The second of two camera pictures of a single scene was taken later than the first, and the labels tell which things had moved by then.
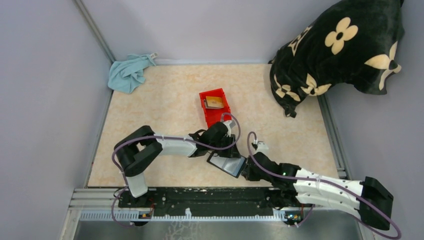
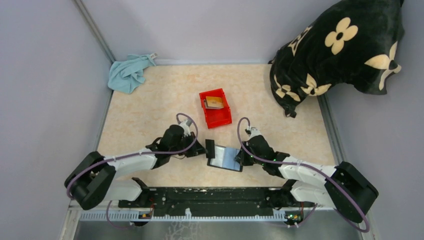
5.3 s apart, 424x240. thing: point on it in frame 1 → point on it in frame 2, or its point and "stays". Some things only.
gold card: x=214 y=101 stays
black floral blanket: x=355 y=42 stays
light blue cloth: x=126 y=75 stays
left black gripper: x=232 y=152 → x=197 y=150
